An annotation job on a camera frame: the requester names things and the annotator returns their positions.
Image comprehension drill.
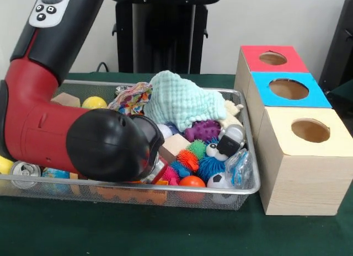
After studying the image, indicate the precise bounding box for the mint green cloth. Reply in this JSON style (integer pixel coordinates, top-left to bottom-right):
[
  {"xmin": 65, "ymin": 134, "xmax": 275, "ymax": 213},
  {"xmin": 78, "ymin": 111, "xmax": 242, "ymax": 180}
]
[{"xmin": 143, "ymin": 70, "xmax": 228, "ymax": 132}]

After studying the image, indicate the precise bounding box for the colourful printed packet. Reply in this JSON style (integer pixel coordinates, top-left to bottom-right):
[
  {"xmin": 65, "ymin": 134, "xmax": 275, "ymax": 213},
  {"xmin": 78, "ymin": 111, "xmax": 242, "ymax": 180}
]
[{"xmin": 109, "ymin": 82, "xmax": 153, "ymax": 116}]

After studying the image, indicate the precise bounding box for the clear plastic packet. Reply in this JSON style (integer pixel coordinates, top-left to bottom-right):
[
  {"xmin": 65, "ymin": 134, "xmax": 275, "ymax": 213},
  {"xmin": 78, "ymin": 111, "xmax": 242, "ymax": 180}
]
[{"xmin": 225, "ymin": 148, "xmax": 254, "ymax": 189}]

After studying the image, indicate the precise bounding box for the small wooden block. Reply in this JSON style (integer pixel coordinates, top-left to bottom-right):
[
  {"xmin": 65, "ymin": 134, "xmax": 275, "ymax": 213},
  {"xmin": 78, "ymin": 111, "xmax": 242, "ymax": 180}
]
[
  {"xmin": 159, "ymin": 134, "xmax": 191, "ymax": 163},
  {"xmin": 51, "ymin": 92, "xmax": 82, "ymax": 108}
]

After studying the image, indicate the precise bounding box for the clear mesh bin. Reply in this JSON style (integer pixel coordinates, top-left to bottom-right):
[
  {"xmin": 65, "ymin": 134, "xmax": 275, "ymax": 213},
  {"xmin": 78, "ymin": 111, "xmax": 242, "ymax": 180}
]
[{"xmin": 0, "ymin": 79, "xmax": 261, "ymax": 211}]

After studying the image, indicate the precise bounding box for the wooden box with three holes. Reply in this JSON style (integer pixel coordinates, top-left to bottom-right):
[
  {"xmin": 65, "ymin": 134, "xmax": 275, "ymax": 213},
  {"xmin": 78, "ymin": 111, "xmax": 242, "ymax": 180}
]
[{"xmin": 234, "ymin": 45, "xmax": 353, "ymax": 216}]

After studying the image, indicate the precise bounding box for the small blue spiky ball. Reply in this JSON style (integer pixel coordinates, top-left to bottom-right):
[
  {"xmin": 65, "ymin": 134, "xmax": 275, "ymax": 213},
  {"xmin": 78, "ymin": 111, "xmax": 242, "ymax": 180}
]
[{"xmin": 197, "ymin": 137, "xmax": 232, "ymax": 182}]

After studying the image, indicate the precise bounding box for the silver toy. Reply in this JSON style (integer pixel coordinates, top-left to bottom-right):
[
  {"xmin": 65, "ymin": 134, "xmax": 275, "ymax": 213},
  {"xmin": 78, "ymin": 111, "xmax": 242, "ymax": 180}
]
[{"xmin": 218, "ymin": 124, "xmax": 247, "ymax": 156}]

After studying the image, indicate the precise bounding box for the small red ball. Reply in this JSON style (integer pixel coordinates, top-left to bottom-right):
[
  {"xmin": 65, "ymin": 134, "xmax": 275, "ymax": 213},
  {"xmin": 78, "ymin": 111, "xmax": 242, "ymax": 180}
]
[{"xmin": 178, "ymin": 175, "xmax": 206, "ymax": 204}]

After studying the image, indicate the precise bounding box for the small soccer ball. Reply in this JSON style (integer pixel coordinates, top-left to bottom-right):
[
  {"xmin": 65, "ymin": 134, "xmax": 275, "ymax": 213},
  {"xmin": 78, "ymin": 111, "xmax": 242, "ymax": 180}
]
[{"xmin": 207, "ymin": 172, "xmax": 235, "ymax": 204}]

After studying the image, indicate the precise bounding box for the plain yellow ball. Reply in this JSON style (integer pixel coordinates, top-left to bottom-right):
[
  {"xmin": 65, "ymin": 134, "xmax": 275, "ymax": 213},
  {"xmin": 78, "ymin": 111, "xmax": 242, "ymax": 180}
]
[{"xmin": 82, "ymin": 96, "xmax": 108, "ymax": 110}]

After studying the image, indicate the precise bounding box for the silver soda can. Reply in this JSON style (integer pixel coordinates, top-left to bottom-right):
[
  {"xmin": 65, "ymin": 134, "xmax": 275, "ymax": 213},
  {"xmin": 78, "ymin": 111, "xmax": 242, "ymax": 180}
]
[{"xmin": 10, "ymin": 161, "xmax": 42, "ymax": 189}]

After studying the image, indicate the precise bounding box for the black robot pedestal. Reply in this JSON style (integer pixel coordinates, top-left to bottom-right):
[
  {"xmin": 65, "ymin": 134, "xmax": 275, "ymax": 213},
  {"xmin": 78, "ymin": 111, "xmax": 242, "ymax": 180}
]
[{"xmin": 113, "ymin": 2, "xmax": 209, "ymax": 74}]

